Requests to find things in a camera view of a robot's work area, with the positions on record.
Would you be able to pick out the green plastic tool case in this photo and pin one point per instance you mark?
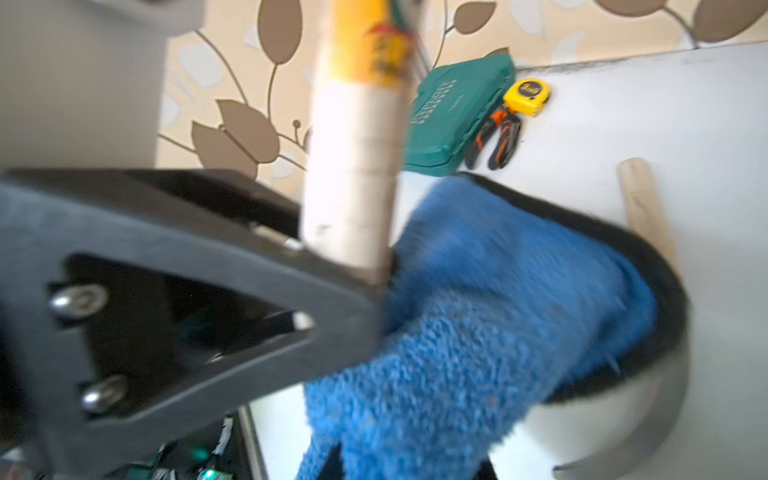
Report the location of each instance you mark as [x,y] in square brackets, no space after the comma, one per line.
[452,103]

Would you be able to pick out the sickle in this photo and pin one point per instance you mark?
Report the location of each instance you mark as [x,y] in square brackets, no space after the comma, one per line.
[665,354]
[359,121]

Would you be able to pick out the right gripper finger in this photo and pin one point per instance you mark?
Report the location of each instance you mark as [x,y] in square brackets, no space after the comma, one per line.
[139,306]

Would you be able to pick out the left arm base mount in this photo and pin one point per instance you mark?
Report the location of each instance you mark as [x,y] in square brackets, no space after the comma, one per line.
[225,449]

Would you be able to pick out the yellow tape measure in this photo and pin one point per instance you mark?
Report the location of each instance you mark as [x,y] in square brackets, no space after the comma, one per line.
[527,96]

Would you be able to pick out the blue grey microfiber rag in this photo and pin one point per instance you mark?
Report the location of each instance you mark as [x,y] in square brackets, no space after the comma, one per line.
[499,302]

